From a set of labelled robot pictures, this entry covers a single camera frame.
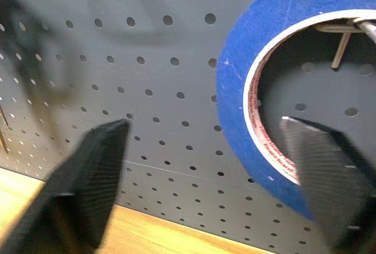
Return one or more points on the dark grey pegboard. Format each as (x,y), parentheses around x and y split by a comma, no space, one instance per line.
(147,30)

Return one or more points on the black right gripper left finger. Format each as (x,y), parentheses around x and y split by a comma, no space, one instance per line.
(82,177)

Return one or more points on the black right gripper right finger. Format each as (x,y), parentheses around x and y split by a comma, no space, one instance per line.
(329,171)

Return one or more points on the blue tape roll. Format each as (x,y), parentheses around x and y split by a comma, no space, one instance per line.
(235,74)

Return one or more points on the metal peg hook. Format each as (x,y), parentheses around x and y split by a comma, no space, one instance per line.
(340,48)

